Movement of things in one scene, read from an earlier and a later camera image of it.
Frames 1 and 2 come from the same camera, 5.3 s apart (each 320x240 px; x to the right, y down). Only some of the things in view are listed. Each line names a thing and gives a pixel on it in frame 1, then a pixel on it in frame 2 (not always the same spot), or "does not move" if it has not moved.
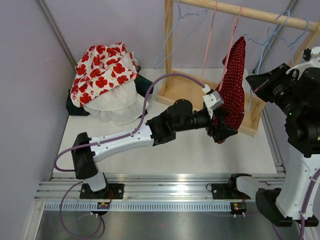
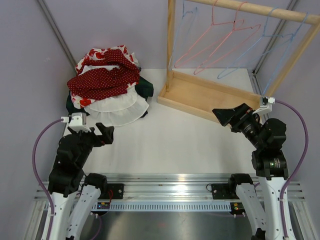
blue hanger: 270,34 → 265,43
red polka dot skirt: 232,86 → 101,84
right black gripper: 258,83 → 236,116
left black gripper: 222,131 → 102,139
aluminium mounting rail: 145,187 does not move
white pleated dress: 123,105 does not move
